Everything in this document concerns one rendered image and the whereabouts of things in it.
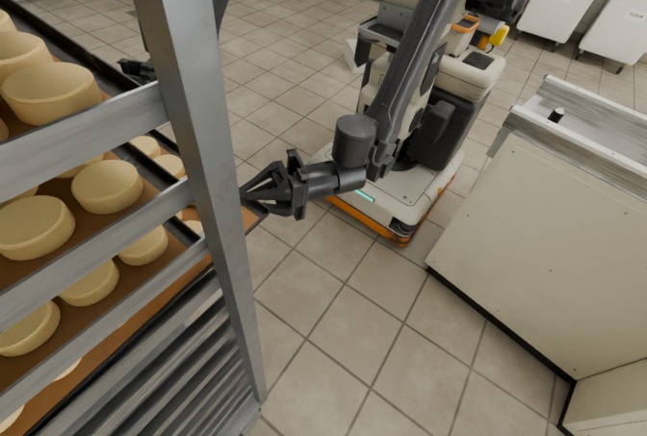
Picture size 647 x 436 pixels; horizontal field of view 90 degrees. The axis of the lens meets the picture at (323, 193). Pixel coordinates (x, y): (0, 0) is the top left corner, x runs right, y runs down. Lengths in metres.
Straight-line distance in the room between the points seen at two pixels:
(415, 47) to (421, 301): 1.24
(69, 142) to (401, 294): 1.46
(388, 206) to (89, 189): 1.30
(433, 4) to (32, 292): 0.56
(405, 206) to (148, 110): 1.34
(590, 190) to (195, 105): 1.04
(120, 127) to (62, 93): 0.04
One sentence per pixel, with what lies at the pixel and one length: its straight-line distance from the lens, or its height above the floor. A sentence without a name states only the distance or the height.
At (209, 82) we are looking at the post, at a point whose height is 1.25.
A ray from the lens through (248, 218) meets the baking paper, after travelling 0.47.
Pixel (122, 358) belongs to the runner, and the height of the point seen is 0.98.
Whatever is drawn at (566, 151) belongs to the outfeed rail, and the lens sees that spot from 1.09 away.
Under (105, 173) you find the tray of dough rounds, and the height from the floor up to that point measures 1.15.
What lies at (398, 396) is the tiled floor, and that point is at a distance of 1.45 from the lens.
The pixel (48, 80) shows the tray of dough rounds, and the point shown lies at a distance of 0.28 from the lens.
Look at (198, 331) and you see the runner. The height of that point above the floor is 0.89.
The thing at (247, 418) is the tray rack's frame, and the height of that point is 0.15.
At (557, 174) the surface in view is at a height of 0.79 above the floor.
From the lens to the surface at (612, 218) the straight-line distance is 1.16.
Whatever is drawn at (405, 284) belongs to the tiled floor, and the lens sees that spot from 1.61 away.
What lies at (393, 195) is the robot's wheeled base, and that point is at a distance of 1.52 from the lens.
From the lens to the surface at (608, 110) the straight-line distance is 1.35.
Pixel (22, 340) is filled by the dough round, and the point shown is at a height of 1.06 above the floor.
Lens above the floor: 1.37
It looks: 48 degrees down
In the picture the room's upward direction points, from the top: 9 degrees clockwise
